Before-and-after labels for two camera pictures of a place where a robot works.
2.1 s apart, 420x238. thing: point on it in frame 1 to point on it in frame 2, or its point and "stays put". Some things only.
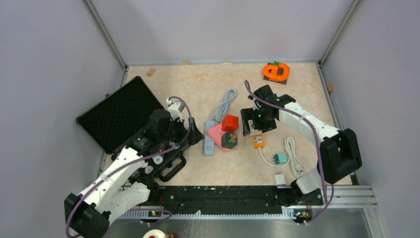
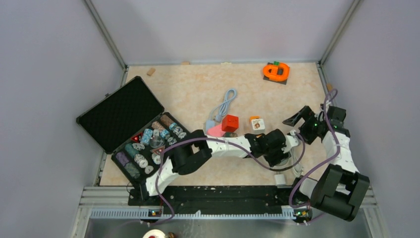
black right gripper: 250,113 to 308,115
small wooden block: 151,71 stays put
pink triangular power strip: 215,134 stays put
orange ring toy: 273,75 stays put
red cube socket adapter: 230,123 stays put
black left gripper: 195,136 to 280,156
